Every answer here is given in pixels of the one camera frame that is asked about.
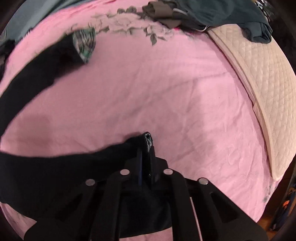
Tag black pants with grey cuffs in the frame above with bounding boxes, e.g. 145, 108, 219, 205
1, 28, 165, 235

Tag pink floral bed sheet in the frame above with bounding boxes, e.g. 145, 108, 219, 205
1, 13, 267, 240

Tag beige quilted mattress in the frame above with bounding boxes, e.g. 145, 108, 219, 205
207, 25, 296, 181

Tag dark teal garment pile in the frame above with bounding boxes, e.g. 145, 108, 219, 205
176, 1, 273, 44

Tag olive brown folded garment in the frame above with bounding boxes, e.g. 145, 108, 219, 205
142, 1, 182, 29

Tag teal printed blanket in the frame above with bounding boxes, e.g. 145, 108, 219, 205
1, 0, 86, 43

